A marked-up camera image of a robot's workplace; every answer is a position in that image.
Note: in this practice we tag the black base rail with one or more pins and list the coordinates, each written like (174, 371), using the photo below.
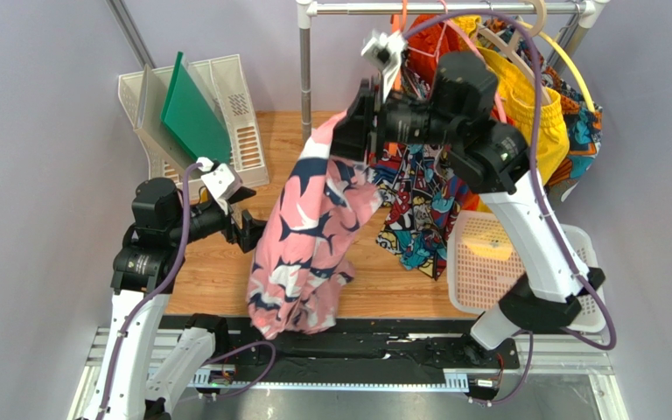
(361, 351)

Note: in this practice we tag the green plastic board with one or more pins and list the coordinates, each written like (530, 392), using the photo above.
(189, 115)

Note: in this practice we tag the grey plastic board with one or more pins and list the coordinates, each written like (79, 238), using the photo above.
(148, 124)

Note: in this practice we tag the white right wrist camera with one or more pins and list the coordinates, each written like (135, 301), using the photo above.
(385, 52)

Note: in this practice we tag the comic print shorts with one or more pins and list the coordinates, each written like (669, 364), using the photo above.
(423, 197)

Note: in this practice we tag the orange plastic hanger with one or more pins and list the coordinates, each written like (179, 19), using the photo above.
(398, 21)

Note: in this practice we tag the yellow plastic hanger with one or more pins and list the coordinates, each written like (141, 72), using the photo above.
(582, 87)

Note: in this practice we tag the white plastic laundry basket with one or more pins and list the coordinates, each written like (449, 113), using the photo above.
(482, 265)

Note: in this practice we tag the white plastic file rack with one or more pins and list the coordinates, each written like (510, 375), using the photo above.
(225, 82)

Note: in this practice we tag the metal clothes rack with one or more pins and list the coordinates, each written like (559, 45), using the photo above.
(583, 16)

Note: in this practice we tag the pink plastic hanger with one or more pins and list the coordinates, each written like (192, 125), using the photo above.
(466, 27)

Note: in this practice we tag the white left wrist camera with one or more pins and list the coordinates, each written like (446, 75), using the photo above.
(221, 180)

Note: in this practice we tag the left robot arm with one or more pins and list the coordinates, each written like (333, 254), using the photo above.
(153, 249)

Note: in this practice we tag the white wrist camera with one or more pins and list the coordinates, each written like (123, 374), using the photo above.
(385, 52)
(221, 180)

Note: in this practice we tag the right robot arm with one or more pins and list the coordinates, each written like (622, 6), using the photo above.
(494, 160)

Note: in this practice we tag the blue orange patterned shorts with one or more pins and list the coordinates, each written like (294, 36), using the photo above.
(569, 135)

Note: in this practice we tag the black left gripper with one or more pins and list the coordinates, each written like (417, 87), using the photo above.
(248, 235)

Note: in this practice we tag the pink shark print shorts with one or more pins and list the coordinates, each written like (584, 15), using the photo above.
(299, 265)

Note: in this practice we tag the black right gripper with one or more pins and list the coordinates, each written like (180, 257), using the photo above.
(366, 118)

